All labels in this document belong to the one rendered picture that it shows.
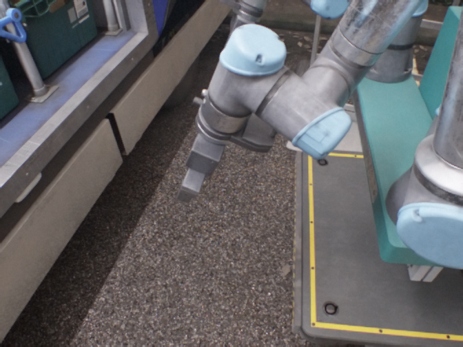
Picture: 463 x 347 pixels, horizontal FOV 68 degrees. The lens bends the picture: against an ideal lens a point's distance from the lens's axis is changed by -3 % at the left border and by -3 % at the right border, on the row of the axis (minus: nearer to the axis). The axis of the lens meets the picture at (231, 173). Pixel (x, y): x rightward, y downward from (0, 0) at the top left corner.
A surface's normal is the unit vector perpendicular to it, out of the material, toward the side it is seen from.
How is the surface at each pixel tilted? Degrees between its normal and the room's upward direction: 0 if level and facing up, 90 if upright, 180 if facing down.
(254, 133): 25
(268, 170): 0
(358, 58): 98
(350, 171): 0
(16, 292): 90
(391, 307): 0
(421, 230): 97
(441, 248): 98
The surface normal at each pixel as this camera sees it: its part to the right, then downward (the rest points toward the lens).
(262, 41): 0.33, -0.48
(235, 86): -0.52, 0.63
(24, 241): 0.96, 0.18
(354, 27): -0.81, 0.33
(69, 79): -0.03, -0.69
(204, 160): -0.25, 0.79
